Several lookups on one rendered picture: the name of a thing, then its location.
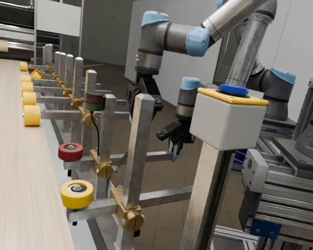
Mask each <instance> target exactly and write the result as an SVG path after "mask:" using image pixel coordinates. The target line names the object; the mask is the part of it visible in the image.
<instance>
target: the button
mask: <svg viewBox="0 0 313 250"><path fill-rule="evenodd" d="M219 90H220V91H221V92H223V93H227V94H231V95H236V96H246V95H248V93H249V91H248V90H247V88H245V87H241V86H236V85H231V84H221V85H219Z"/></svg>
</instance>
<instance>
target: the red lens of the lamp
mask: <svg viewBox="0 0 313 250"><path fill-rule="evenodd" d="M104 99H105V95H103V96H93V95H88V94H87V93H85V101H87V102H91V103H104Z"/></svg>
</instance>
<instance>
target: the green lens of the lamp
mask: <svg viewBox="0 0 313 250"><path fill-rule="evenodd" d="M84 108H85V109H87V110H91V111H102V110H103V109H104V103H103V104H92V103H88V102H86V101H84Z"/></svg>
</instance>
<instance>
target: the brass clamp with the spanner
mask: <svg viewBox="0 0 313 250"><path fill-rule="evenodd" d="M89 156H92V157H93V159H94V163H93V167H92V168H93V170H94V172H95V174H96V175H97V176H100V177H101V178H103V179H105V178H108V177H110V176H111V175H112V174H113V168H112V162H111V160H110V161H109V162H99V160H98V159H97V152H95V150H90V153H89Z"/></svg>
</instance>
